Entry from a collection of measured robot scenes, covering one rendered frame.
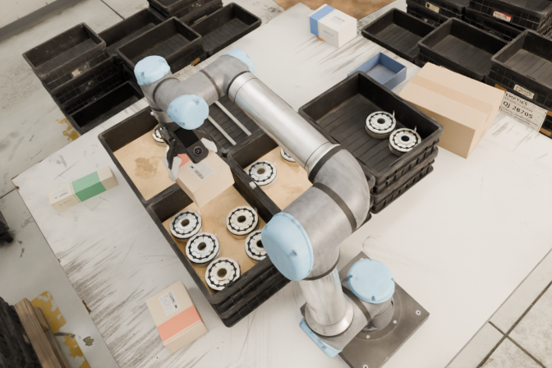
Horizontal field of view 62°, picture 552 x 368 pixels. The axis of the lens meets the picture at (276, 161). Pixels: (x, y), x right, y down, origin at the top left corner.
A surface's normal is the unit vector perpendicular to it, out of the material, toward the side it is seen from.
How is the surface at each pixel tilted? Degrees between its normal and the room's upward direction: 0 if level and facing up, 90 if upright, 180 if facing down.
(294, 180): 0
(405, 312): 4
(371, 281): 7
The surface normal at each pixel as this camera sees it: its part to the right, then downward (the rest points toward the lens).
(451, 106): -0.12, -0.61
